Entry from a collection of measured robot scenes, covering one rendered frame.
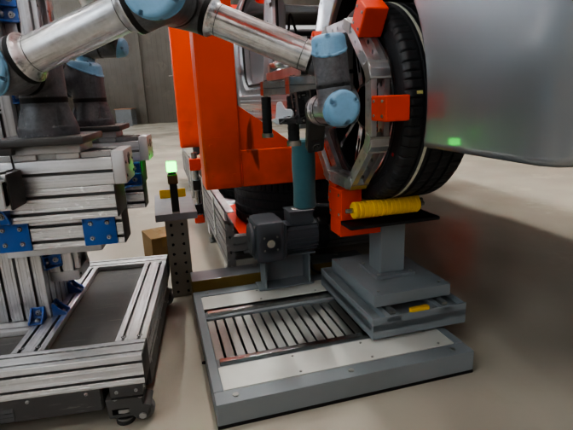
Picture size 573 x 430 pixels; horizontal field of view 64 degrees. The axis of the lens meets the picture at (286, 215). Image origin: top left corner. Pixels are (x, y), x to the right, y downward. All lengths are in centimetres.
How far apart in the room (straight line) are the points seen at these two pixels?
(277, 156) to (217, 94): 36
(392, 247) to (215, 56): 103
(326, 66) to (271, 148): 103
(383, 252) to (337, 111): 86
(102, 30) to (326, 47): 48
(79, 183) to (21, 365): 52
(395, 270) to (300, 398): 63
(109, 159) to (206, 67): 77
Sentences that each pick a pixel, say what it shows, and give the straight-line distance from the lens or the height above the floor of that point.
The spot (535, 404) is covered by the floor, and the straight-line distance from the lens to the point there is 160.
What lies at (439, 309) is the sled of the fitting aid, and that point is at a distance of 169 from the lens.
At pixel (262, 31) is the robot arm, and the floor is 104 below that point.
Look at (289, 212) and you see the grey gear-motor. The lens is 188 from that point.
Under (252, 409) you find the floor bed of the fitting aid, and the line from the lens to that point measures 140.
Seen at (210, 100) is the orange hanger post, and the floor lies 89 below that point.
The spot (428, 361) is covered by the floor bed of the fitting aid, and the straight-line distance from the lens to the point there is 155.
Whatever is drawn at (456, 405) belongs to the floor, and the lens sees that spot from 152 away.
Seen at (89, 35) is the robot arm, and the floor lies 104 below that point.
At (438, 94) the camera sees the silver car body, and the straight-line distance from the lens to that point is 125.
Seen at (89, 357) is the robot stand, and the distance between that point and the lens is 140.
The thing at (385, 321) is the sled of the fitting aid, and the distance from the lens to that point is 160.
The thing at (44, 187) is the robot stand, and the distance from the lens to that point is 136.
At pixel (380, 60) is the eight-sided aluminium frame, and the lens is 140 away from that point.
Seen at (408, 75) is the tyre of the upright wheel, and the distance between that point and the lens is 137.
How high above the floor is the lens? 89
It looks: 15 degrees down
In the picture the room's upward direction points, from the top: 2 degrees counter-clockwise
